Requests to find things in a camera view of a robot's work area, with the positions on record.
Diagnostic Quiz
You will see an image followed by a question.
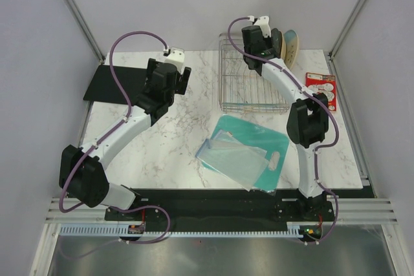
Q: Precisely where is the dark teal plate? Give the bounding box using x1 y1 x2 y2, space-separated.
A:
271 28 283 58

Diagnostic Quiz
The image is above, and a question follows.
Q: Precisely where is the beige bird plate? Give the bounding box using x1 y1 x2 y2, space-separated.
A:
280 33 287 60

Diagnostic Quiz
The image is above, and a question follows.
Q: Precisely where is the blue and beige plate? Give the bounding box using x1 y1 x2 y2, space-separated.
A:
284 30 300 69

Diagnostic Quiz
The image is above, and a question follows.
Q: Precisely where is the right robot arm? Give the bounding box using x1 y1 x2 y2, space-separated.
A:
242 26 329 220

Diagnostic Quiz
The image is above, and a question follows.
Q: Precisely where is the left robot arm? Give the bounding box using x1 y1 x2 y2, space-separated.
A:
59 51 191 220

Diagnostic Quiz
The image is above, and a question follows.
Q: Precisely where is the black square plate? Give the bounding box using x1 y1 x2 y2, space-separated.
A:
83 65 146 105

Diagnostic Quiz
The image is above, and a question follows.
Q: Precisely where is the red booklet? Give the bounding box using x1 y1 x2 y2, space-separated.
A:
305 72 337 112

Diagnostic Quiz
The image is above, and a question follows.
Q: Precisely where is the teal cutting board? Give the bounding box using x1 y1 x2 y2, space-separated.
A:
196 115 289 192

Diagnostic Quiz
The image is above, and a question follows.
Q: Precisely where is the clear plastic zip bag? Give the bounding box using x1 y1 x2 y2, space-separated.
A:
195 129 269 191

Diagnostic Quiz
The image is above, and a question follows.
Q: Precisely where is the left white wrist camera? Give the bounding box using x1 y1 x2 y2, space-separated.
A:
163 47 185 72

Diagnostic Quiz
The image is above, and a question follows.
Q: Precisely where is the metal wire dish rack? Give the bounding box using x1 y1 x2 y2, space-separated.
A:
219 33 289 114

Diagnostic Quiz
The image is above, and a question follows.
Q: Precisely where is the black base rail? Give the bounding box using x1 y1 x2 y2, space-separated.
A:
105 189 334 231

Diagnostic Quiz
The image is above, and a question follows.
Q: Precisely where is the light blue cable duct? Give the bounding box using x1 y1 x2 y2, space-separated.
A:
59 224 303 238

